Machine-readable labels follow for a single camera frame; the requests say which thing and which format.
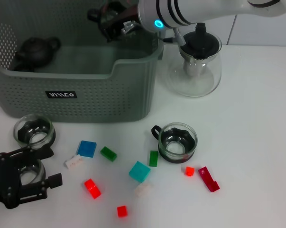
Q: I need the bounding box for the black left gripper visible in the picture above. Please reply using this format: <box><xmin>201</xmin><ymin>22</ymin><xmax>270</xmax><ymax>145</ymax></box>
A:
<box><xmin>0</xmin><ymin>144</ymin><xmax>63</xmax><ymax>210</ymax></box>

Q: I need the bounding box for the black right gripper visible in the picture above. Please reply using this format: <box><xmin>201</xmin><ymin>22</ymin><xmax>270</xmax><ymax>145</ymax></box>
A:
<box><xmin>99</xmin><ymin>0</ymin><xmax>145</xmax><ymax>43</ymax></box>

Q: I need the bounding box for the glass teacup black sleeve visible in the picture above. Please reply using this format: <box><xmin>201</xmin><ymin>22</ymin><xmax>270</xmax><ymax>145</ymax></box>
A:
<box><xmin>87</xmin><ymin>1</ymin><xmax>127</xmax><ymax>36</ymax></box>
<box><xmin>151</xmin><ymin>122</ymin><xmax>198</xmax><ymax>165</ymax></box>
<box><xmin>12</xmin><ymin>114</ymin><xmax>56</xmax><ymax>152</ymax></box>
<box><xmin>13</xmin><ymin>158</ymin><xmax>46</xmax><ymax>188</ymax></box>

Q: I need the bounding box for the white toy brick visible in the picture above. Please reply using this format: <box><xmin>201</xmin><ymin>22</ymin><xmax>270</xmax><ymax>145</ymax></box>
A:
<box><xmin>64</xmin><ymin>153</ymin><xmax>84</xmax><ymax>169</ymax></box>
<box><xmin>134</xmin><ymin>182</ymin><xmax>153</xmax><ymax>198</ymax></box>

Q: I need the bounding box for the grey perforated plastic storage bin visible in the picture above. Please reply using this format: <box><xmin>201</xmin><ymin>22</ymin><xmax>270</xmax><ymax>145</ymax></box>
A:
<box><xmin>0</xmin><ymin>0</ymin><xmax>168</xmax><ymax>124</ymax></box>

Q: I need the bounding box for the blue square toy plate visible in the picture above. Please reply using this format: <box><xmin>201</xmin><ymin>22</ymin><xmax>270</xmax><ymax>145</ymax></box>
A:
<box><xmin>76</xmin><ymin>140</ymin><xmax>97</xmax><ymax>159</ymax></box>

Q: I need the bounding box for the bright red toy brick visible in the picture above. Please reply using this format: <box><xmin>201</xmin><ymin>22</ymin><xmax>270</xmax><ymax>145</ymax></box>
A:
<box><xmin>83</xmin><ymin>178</ymin><xmax>102</xmax><ymax>200</ymax></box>

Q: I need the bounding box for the green toy brick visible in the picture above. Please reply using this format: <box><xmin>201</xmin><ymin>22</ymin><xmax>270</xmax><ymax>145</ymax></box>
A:
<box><xmin>100</xmin><ymin>146</ymin><xmax>118</xmax><ymax>162</ymax></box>
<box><xmin>148</xmin><ymin>150</ymin><xmax>159</xmax><ymax>168</ymax></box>

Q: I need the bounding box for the dark clay teapot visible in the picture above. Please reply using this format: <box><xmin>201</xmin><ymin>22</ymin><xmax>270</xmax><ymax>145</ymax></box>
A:
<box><xmin>14</xmin><ymin>37</ymin><xmax>62</xmax><ymax>73</ymax></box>

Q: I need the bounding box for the black lid with steel strainer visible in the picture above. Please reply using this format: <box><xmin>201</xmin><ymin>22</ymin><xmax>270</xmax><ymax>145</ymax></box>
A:
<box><xmin>180</xmin><ymin>22</ymin><xmax>222</xmax><ymax>77</ymax></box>

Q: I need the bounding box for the teal square toy plate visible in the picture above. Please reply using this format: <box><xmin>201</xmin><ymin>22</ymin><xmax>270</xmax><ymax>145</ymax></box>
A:
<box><xmin>129</xmin><ymin>161</ymin><xmax>152</xmax><ymax>183</ymax></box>

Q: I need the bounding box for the clear glass teapot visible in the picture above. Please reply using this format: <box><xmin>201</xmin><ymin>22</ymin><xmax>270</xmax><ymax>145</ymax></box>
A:
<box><xmin>162</xmin><ymin>33</ymin><xmax>222</xmax><ymax>98</ymax></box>

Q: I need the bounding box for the dark red long brick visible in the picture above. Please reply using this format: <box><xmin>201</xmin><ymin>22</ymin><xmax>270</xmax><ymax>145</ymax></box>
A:
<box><xmin>198</xmin><ymin>166</ymin><xmax>221</xmax><ymax>193</ymax></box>

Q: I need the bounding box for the right wrist cable plug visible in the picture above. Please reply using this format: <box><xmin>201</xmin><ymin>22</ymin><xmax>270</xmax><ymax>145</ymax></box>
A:
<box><xmin>157</xmin><ymin>26</ymin><xmax>187</xmax><ymax>47</ymax></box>

